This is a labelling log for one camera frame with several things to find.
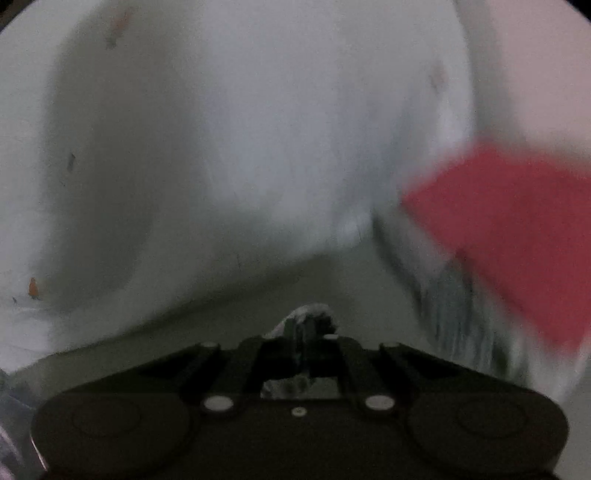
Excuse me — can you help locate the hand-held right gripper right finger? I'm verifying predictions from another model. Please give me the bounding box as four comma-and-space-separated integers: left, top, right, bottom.
305, 334, 463, 412

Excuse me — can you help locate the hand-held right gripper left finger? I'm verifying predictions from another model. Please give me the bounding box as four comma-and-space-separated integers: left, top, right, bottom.
136, 336, 297, 417

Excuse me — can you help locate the grey knit cloth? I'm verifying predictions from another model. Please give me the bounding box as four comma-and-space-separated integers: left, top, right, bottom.
261, 212, 536, 400

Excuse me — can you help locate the white carrot print garment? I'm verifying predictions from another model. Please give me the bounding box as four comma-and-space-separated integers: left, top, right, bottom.
0, 0, 483, 370

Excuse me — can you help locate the red cloth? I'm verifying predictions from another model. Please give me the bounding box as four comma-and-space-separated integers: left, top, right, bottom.
399, 143, 591, 356

